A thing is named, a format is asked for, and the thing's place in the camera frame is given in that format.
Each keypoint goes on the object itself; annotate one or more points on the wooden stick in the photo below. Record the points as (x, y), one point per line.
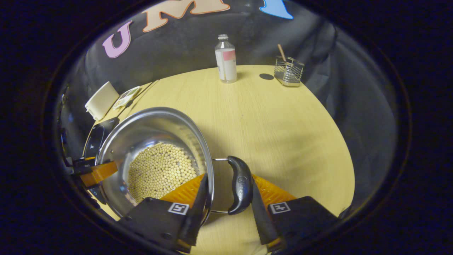
(281, 52)

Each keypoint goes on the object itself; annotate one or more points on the black induction cooktop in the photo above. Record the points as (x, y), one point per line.
(97, 138)

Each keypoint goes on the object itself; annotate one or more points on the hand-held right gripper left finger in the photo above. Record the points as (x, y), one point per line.
(198, 216)

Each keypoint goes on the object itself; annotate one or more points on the white toaster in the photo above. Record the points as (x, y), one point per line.
(102, 101)

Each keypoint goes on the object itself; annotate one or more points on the white divided sample tray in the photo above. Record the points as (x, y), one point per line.
(125, 97)

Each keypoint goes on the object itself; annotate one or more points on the stainless steel pot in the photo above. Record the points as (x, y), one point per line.
(152, 124)

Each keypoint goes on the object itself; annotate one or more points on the small black disc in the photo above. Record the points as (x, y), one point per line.
(266, 76)

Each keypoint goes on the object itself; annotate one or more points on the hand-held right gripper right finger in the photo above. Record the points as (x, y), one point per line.
(263, 223)

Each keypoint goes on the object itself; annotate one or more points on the pile of soybeans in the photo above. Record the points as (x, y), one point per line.
(159, 170)

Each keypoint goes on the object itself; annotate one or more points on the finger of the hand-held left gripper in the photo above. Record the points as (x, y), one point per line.
(101, 173)
(88, 163)

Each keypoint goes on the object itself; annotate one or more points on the clear bottle with white label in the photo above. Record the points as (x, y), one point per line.
(226, 67)

